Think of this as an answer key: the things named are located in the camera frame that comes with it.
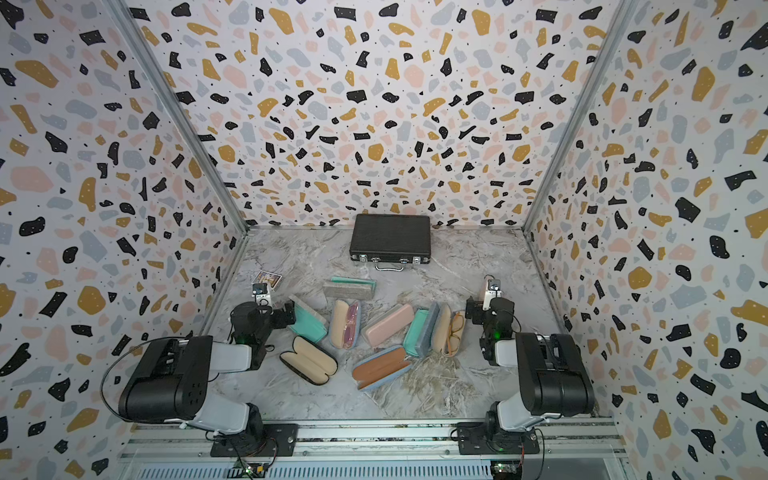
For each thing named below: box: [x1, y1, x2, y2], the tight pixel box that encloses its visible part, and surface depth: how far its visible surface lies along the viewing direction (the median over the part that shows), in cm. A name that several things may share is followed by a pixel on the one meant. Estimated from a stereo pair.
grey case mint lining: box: [403, 302, 440, 358], surface depth 91 cm
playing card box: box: [251, 270, 283, 289], surface depth 105 cm
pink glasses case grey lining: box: [361, 303, 414, 347], surface depth 90 cm
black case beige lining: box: [279, 336, 339, 385], surface depth 87 cm
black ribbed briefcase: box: [349, 214, 432, 272], surface depth 112 cm
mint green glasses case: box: [289, 295, 329, 344], surface depth 92 cm
